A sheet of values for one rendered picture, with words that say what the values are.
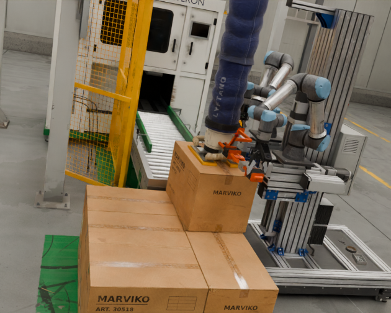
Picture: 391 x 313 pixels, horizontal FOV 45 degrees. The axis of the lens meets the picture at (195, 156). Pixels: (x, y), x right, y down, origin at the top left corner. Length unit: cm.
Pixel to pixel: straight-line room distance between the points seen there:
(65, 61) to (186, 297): 222
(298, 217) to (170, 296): 148
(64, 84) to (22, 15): 826
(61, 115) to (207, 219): 167
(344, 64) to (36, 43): 952
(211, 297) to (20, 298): 125
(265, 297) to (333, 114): 142
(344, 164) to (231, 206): 98
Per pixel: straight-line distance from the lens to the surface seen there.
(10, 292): 324
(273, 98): 273
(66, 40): 391
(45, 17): 1211
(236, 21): 289
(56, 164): 417
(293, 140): 315
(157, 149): 442
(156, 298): 245
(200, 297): 251
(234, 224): 306
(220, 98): 295
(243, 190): 297
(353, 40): 336
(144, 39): 399
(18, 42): 1209
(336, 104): 340
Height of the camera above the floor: 190
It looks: 18 degrees down
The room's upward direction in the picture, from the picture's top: 11 degrees clockwise
